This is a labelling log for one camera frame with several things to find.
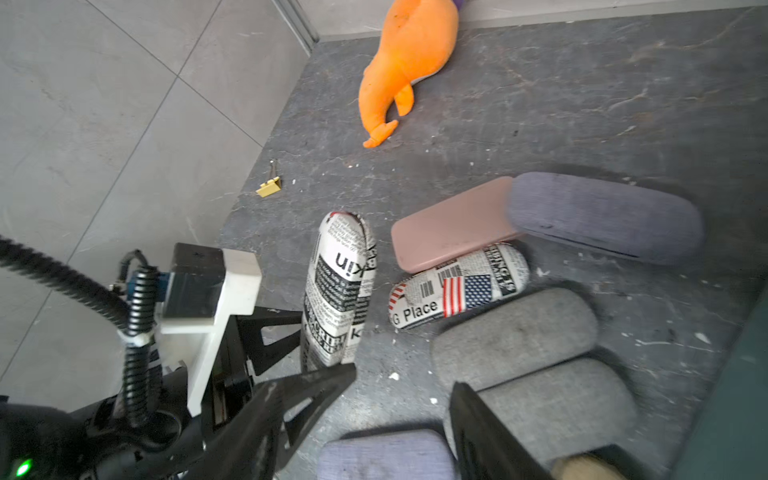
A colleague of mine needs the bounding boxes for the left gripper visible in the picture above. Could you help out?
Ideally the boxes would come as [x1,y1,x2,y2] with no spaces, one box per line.
[201,307,302,438]

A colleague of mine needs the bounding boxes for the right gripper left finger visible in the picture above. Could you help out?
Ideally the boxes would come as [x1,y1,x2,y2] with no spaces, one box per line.
[197,364,357,479]

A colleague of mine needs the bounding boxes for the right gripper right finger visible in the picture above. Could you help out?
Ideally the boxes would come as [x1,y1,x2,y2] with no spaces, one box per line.
[449,382,552,480]

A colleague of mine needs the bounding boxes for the newspaper print case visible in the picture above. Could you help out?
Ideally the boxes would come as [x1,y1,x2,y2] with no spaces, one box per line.
[300,211,377,372]

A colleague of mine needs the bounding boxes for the teal plastic storage box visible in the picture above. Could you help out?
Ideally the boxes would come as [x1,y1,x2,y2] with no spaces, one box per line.
[671,292,767,479]

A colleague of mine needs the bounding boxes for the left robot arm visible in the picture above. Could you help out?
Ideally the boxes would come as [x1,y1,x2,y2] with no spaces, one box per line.
[1,238,301,479]

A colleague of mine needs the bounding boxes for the grey fabric glasses case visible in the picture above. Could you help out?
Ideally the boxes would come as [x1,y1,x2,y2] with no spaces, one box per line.
[432,288,599,391]

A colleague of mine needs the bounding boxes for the purple fabric case middle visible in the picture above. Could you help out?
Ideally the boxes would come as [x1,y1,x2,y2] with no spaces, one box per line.
[316,429,458,480]

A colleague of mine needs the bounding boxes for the purple fabric case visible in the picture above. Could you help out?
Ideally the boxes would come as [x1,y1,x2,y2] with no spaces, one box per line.
[506,172,705,265]
[316,429,458,480]

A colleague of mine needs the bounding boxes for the tan fabric case right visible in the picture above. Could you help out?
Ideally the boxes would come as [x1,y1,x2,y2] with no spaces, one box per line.
[551,455,626,480]

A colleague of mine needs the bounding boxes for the gold binder clip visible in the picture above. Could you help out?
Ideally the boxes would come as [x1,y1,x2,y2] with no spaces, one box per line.
[256,160,282,198]

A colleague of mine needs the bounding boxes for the newspaper case under pink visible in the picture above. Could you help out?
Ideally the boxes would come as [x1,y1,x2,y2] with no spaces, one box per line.
[388,242,530,329]

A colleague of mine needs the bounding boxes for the pink flat case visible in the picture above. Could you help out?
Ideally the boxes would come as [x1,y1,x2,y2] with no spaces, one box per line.
[391,176,521,273]

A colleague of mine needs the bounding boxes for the purple fabric case top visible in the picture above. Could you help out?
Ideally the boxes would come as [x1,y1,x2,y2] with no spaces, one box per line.
[506,172,705,265]

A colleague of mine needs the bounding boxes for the orange plush whale toy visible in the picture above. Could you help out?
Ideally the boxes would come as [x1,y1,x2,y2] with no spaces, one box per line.
[358,0,464,149]

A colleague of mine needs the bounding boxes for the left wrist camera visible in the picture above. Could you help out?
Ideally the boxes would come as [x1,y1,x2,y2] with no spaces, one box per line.
[155,243,262,417]

